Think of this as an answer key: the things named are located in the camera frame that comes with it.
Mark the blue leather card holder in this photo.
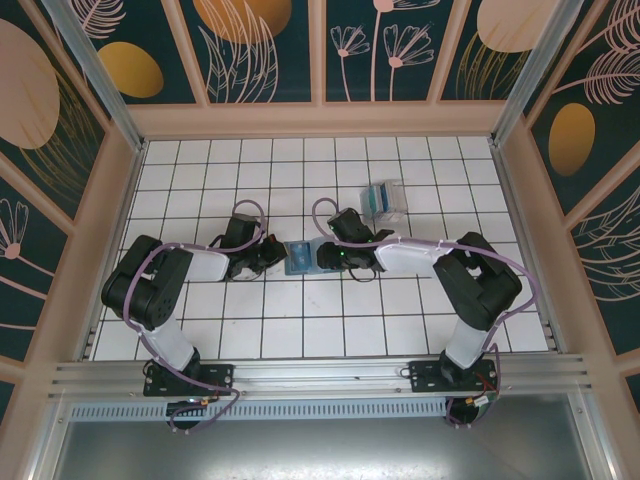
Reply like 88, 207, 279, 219
283, 238, 351, 278

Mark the clear acrylic card box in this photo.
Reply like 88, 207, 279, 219
360, 177, 407, 224

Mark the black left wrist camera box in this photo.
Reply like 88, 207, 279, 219
221, 212, 266, 247

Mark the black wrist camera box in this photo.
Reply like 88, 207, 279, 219
221, 212, 266, 247
327, 208, 375, 245

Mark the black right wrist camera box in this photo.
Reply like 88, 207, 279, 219
327, 208, 375, 245

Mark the aluminium front rail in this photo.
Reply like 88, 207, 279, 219
47, 353, 599, 402

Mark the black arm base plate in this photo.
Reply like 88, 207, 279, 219
143, 362, 236, 397
409, 356, 502, 394

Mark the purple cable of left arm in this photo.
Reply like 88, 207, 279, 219
122, 199, 269, 434

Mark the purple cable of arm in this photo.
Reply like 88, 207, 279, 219
122, 199, 269, 434
312, 197, 544, 431

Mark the grey slotted cable duct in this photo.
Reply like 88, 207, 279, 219
69, 401, 451, 422

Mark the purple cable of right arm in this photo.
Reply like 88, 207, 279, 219
312, 197, 544, 431

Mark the aluminium side rail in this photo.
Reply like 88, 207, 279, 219
74, 139, 149, 362
490, 140, 567, 357

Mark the aluminium frame post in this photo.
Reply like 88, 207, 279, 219
488, 0, 584, 149
42, 0, 149, 152

